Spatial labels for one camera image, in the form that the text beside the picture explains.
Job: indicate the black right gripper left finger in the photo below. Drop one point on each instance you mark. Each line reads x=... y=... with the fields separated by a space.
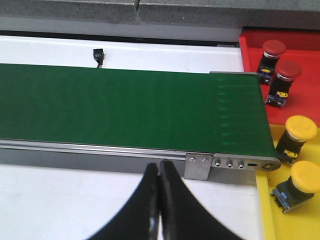
x=138 y=219

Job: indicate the aluminium conveyor side rail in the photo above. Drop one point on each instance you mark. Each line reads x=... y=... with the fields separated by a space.
x=118 y=159

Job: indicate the red mushroom push button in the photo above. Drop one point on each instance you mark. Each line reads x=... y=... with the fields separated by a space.
x=285 y=74
x=272 y=51

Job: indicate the grey stone slab left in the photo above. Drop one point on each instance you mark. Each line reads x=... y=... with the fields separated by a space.
x=109 y=11

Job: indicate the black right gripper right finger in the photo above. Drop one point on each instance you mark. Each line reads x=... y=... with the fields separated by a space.
x=182 y=215

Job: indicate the red plastic tray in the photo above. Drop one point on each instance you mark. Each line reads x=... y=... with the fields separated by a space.
x=303 y=48

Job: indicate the grey stone slab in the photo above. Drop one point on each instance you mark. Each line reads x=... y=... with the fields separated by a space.
x=109 y=11
x=233 y=14

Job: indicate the green conveyor belt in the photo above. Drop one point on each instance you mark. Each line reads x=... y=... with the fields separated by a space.
x=177 y=111

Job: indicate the black sensor with cable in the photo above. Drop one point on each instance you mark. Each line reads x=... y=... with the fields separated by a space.
x=99 y=56

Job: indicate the yellow plastic tray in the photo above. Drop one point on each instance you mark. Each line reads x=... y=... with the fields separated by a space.
x=302 y=223

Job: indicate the yellow mushroom push button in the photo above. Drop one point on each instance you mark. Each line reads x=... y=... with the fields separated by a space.
x=302 y=185
x=298 y=130

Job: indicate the grey stone slab right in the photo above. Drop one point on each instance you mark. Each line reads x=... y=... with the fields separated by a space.
x=233 y=14

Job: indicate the white conveyor frame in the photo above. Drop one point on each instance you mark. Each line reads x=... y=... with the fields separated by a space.
x=119 y=55

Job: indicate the metal conveyor mounting bracket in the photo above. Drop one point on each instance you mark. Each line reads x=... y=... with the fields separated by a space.
x=197 y=166

